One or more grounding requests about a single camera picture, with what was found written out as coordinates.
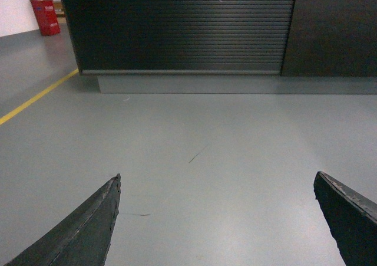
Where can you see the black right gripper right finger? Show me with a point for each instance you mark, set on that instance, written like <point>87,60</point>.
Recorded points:
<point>351,218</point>

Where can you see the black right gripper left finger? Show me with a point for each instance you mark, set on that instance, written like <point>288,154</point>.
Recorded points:
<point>83,237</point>

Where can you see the black checkout counter cabinet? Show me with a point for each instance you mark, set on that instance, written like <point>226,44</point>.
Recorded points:
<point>225,46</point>

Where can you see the red box on floor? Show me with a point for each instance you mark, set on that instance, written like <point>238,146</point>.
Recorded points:
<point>46,17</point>

